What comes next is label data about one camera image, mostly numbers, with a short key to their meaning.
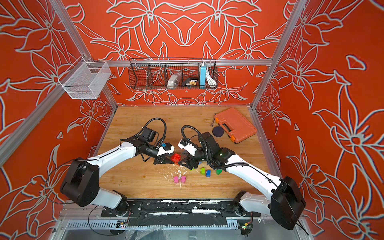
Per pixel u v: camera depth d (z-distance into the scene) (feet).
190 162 2.12
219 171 2.76
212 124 3.53
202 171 2.73
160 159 2.33
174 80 3.01
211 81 2.97
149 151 2.32
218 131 3.45
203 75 2.81
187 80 2.79
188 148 2.15
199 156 2.15
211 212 2.39
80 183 1.41
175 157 2.39
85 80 2.97
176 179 2.67
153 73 3.30
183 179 2.64
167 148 2.20
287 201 1.23
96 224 2.29
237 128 3.29
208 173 2.72
